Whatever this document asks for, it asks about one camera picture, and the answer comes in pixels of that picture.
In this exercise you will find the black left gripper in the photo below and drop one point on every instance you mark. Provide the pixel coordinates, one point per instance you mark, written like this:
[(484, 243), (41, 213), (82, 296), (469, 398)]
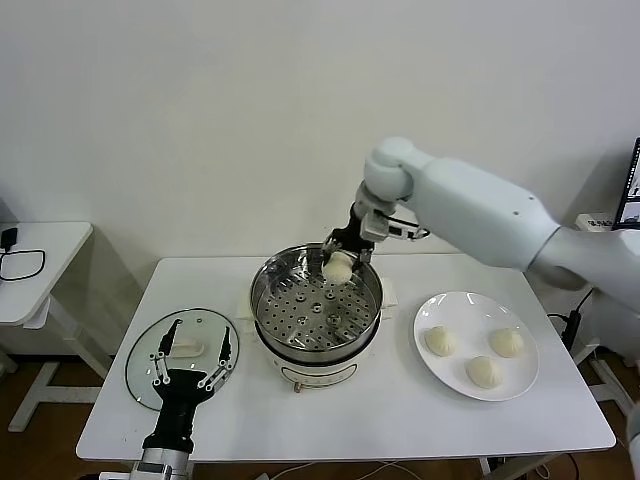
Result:
[(180, 400)]

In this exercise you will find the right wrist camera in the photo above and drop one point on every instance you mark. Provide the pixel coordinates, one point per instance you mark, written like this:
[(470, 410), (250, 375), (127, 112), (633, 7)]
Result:
[(380, 230)]

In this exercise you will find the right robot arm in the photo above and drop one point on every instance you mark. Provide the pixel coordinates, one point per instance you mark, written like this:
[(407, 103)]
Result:
[(475, 200)]

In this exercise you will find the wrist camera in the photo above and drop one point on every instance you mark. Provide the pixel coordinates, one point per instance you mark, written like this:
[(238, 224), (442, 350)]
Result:
[(117, 476), (380, 230)]

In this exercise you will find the black power adapter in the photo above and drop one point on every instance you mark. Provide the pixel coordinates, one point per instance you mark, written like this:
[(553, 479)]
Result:
[(9, 239)]

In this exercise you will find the white steamed baozi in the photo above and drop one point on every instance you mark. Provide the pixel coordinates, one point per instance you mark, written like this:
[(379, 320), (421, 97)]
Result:
[(336, 270), (441, 342), (483, 372), (506, 343)]

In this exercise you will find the white round plate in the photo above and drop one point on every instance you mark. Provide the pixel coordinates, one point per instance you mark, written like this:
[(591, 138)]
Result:
[(465, 310)]

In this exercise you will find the open laptop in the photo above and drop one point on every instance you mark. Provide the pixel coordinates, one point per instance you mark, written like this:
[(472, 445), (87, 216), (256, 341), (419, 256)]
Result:
[(631, 200)]

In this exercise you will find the perforated steel steamer basket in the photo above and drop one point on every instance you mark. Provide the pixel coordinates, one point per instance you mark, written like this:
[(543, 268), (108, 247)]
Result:
[(310, 325)]

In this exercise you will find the white printed label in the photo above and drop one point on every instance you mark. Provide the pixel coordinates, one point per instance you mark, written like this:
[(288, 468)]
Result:
[(597, 223)]

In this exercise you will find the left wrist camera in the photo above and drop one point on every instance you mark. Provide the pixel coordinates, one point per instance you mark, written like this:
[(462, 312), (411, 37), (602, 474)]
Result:
[(117, 476)]

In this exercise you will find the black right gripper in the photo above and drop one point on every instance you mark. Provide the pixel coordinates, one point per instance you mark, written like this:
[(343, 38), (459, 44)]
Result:
[(356, 235)]

